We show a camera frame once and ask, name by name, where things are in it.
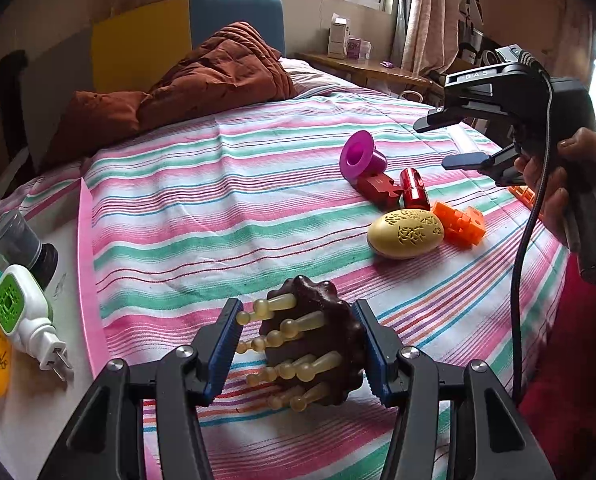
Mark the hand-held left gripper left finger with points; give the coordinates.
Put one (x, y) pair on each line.
(223, 355)

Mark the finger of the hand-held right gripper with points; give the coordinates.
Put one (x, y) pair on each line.
(465, 161)
(448, 117)

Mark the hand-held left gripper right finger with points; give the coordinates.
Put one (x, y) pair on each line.
(373, 355)

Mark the brown massage comb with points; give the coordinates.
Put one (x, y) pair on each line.
(328, 320)

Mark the red glossy cylinder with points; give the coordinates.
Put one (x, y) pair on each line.
(414, 187)

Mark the orange building block toy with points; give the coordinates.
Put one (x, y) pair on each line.
(460, 225)

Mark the red plastic block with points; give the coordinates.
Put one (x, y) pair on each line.
(378, 190)

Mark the yellow egg-shaped case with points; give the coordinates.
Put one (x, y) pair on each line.
(403, 232)

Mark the magenta plastic funnel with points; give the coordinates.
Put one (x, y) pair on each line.
(358, 155)

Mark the green white plug-in repellent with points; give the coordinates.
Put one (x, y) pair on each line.
(23, 310)

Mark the grey jar black lid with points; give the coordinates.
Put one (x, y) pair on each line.
(20, 242)

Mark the person's right hand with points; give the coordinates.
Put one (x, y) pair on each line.
(593, 160)

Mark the orange lattice piece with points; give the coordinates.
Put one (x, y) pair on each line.
(520, 193)

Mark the wooden side table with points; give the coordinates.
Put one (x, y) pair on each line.
(373, 67)

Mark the beige patterned curtain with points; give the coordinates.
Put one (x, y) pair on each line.
(428, 20)

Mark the purple box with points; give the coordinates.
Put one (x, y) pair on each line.
(359, 48)

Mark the white carton box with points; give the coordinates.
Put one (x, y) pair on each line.
(338, 35)

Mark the beige pillow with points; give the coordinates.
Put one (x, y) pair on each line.
(313, 77)

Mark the striped bed sheet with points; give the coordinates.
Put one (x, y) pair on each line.
(228, 185)

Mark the person's red clothing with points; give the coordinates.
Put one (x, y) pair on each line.
(578, 370)

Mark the brown quilt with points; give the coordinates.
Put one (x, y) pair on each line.
(218, 75)

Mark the grey yellow blue headboard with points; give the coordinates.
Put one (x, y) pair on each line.
(133, 40)

